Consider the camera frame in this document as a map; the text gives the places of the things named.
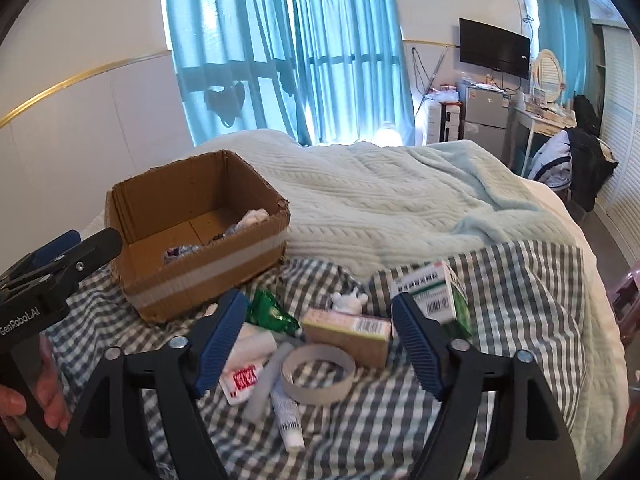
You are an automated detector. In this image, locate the blue corner curtain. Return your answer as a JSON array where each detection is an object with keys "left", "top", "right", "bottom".
[{"left": 537, "top": 0, "right": 598, "bottom": 103}]

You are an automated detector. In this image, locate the white tissue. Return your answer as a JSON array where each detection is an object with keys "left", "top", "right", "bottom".
[{"left": 224, "top": 208, "right": 269, "bottom": 236}]

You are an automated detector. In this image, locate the clear plastic bag of items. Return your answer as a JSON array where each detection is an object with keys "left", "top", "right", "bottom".
[{"left": 163, "top": 245, "right": 202, "bottom": 264}]

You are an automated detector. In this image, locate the white tube with barcode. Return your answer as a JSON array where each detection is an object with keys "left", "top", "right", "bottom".
[{"left": 271, "top": 390, "right": 305, "bottom": 453}]

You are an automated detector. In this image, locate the round vanity mirror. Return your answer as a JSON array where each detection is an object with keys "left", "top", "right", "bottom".
[{"left": 532, "top": 49, "right": 566, "bottom": 104}]

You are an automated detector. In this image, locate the checkered bed sheet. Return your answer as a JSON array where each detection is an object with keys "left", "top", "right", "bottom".
[{"left": 47, "top": 240, "right": 586, "bottom": 479}]

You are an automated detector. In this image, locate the brown cardboard box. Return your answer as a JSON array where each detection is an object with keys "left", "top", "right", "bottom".
[{"left": 104, "top": 150, "right": 291, "bottom": 323}]

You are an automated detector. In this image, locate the person's left hand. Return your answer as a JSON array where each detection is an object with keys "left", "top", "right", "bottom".
[{"left": 0, "top": 333, "right": 70, "bottom": 440}]

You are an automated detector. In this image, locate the grey mini fridge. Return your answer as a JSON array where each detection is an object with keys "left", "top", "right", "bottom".
[{"left": 458, "top": 81, "right": 509, "bottom": 159}]

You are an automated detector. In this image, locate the black wall television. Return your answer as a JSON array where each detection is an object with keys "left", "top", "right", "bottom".
[{"left": 459, "top": 18, "right": 530, "bottom": 79}]

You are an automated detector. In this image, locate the tan barcode box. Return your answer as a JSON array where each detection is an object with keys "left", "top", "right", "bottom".
[{"left": 300, "top": 309, "right": 392, "bottom": 368}]

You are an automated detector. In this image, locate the black clothes pile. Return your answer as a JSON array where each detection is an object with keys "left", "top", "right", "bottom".
[{"left": 566, "top": 94, "right": 618, "bottom": 214}]

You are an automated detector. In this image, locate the white tape roll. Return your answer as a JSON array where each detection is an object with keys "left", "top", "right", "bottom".
[{"left": 281, "top": 344, "right": 356, "bottom": 406}]

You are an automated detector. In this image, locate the white louvered wardrobe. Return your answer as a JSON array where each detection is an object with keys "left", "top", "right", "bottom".
[{"left": 597, "top": 21, "right": 639, "bottom": 262}]

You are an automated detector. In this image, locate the green white medicine box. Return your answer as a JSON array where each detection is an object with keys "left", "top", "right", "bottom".
[{"left": 390, "top": 260, "right": 472, "bottom": 340}]

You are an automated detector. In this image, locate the red white snack packet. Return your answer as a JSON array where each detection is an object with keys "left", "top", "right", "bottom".
[{"left": 219, "top": 362, "right": 264, "bottom": 406}]

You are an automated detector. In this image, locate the white folded cloth pad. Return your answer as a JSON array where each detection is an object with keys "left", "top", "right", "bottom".
[{"left": 232, "top": 323, "right": 278, "bottom": 364}]

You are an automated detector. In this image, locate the blue window curtain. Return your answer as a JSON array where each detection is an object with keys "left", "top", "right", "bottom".
[{"left": 164, "top": 0, "right": 416, "bottom": 146}]

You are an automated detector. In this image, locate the white desk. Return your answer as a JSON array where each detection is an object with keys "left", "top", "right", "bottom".
[{"left": 514, "top": 106, "right": 577, "bottom": 177}]

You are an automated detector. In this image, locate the green snack packet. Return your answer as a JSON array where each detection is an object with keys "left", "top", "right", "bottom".
[{"left": 246, "top": 289, "right": 299, "bottom": 336}]

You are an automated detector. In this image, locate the pale green knit blanket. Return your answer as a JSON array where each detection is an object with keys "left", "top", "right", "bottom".
[{"left": 201, "top": 130, "right": 629, "bottom": 479}]

